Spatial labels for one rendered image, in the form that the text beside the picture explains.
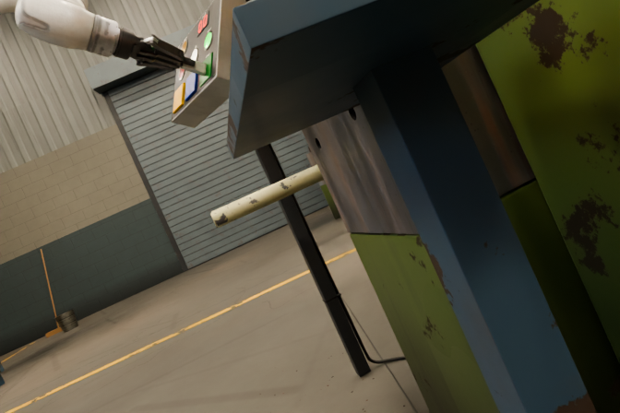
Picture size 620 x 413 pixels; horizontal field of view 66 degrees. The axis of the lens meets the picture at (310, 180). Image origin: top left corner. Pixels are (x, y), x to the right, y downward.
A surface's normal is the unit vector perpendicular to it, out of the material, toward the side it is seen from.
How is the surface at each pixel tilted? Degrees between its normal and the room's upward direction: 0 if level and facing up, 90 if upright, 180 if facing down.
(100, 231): 90
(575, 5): 90
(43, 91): 90
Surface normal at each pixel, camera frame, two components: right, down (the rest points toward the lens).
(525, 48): -0.88, 0.40
